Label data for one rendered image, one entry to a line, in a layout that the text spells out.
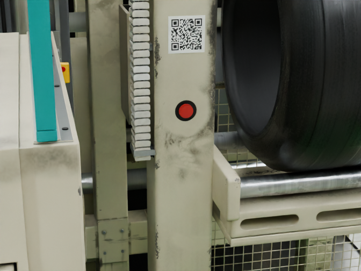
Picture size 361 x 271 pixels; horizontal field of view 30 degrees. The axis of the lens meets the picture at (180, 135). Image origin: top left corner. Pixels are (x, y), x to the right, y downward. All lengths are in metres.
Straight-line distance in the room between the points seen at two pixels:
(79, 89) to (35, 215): 1.48
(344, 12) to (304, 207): 0.43
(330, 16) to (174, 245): 0.61
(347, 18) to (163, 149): 0.46
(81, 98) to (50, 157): 1.51
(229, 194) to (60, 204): 0.75
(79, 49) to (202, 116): 0.84
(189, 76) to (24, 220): 0.77
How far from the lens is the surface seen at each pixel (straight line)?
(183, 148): 1.43
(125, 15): 1.74
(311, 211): 1.47
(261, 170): 1.78
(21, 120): 0.72
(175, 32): 1.35
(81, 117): 2.16
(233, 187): 1.36
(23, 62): 0.97
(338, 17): 1.25
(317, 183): 1.47
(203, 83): 1.39
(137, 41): 1.37
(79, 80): 2.13
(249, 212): 1.42
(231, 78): 1.67
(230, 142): 1.68
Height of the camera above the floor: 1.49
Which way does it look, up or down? 20 degrees down
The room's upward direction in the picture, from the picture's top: straight up
